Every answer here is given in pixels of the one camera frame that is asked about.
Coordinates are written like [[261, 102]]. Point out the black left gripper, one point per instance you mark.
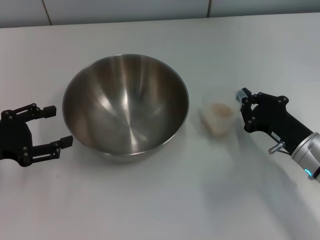
[[13, 140]]

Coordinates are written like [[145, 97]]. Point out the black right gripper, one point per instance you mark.
[[277, 120]]

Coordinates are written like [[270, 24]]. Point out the clear plastic measuring cup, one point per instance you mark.
[[217, 117]]

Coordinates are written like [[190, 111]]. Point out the stainless steel mixing bowl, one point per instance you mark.
[[125, 107]]

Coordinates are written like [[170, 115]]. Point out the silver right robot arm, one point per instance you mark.
[[307, 152]]

